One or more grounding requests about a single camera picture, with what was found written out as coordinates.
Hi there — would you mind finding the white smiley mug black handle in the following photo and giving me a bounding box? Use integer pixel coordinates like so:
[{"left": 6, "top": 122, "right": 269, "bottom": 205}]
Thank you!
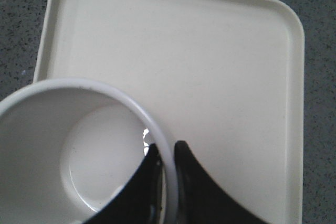
[{"left": 1, "top": 79, "right": 178, "bottom": 223}]

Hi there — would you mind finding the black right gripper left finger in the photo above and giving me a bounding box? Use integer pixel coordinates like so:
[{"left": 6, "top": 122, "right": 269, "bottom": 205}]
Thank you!
[{"left": 85, "top": 144, "right": 163, "bottom": 224}]

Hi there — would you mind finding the cream rectangular plastic tray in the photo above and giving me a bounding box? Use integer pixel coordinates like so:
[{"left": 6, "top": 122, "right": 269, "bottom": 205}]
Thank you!
[{"left": 34, "top": 0, "right": 305, "bottom": 223}]

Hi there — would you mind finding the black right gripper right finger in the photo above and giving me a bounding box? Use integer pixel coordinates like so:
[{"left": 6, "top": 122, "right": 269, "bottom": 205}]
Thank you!
[{"left": 174, "top": 141, "right": 264, "bottom": 223}]

